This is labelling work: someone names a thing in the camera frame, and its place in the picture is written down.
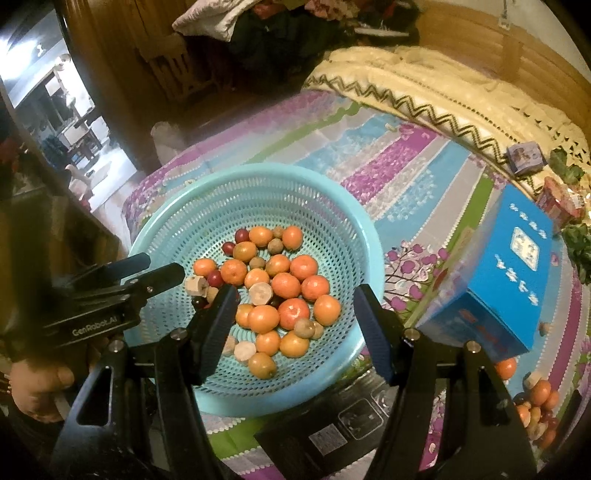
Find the black flat device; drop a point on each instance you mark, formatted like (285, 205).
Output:
(323, 431)

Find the white plastic bag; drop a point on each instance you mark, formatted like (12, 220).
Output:
(167, 138)

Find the purple striped floral bedsheet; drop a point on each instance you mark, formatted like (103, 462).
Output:
(415, 184)

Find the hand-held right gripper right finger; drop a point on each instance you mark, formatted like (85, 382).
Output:
(375, 330)

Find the wooden headboard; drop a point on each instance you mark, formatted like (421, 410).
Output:
(531, 60)

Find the green leafy sprig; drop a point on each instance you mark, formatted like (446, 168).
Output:
(579, 242)
(567, 168)

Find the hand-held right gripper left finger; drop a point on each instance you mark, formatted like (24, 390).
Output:
(217, 325)

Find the pile of oranges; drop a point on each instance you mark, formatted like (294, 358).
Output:
(286, 284)

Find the dark clothes pile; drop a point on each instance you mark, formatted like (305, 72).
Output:
(286, 25)

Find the cream knitted blanket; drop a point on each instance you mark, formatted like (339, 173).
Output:
(438, 87)

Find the white quilted cloth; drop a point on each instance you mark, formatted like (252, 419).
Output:
(210, 18)

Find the glass door panel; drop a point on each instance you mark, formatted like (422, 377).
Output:
(64, 120)

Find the light blue plastic basket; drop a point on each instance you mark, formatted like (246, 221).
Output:
(286, 203)

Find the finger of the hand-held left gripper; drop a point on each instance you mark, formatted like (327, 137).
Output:
(129, 265)
(159, 279)

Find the pile of pale sugarcane chunks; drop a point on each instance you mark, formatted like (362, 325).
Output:
(244, 350)

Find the blue printed cardboard box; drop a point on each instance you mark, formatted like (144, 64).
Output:
(508, 286)

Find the wooden chair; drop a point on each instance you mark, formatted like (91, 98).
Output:
(178, 67)

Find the person's left hand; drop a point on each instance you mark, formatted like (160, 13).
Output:
(39, 390)

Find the purple printed tissue pack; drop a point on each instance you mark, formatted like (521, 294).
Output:
(524, 158)

